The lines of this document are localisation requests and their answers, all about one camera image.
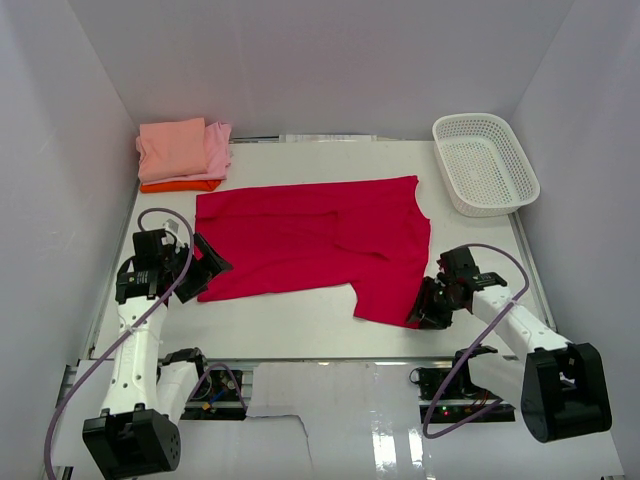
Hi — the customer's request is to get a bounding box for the red t shirt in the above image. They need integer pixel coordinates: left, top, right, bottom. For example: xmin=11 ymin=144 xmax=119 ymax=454
xmin=195 ymin=176 xmax=431 ymax=327

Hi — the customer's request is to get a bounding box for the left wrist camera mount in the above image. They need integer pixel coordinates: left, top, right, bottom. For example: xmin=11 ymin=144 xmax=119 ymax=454
xmin=162 ymin=219 xmax=180 ymax=243

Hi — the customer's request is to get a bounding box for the white plastic basket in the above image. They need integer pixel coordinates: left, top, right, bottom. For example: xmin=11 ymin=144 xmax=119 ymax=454
xmin=432 ymin=113 xmax=540 ymax=218

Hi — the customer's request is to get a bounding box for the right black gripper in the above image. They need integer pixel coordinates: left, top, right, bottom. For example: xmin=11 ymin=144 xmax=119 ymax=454
xmin=405 ymin=276 xmax=463 ymax=331

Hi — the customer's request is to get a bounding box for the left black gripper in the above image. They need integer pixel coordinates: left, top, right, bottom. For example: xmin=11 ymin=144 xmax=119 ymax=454
xmin=162 ymin=232 xmax=232 ymax=302

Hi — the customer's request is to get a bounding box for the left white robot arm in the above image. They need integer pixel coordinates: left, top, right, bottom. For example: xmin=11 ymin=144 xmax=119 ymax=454
xmin=82 ymin=220 xmax=232 ymax=479

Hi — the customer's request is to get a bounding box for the folded orange t shirt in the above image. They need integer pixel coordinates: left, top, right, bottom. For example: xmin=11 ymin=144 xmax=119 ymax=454
xmin=139 ymin=180 xmax=222 ymax=194

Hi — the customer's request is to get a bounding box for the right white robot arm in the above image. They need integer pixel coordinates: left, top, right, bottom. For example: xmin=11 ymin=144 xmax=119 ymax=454
xmin=407 ymin=245 xmax=613 ymax=443

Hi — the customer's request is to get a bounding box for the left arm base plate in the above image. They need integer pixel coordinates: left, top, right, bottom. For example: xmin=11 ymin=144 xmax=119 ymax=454
xmin=181 ymin=369 xmax=246 ymax=421

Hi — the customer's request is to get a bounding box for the folded peach t shirt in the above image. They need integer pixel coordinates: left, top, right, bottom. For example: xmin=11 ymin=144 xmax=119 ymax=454
xmin=136 ymin=118 xmax=208 ymax=183

